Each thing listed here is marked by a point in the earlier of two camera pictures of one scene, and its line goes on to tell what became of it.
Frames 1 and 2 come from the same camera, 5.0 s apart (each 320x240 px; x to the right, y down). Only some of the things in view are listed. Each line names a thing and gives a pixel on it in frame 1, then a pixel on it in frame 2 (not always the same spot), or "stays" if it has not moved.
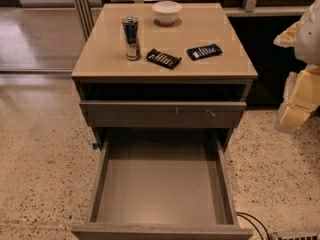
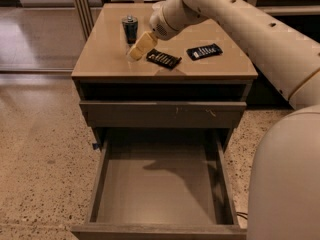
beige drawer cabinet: [134, 72] stays
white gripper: [309, 38] -> [159, 23]
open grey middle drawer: [162, 184] stays
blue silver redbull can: [130, 30] stays
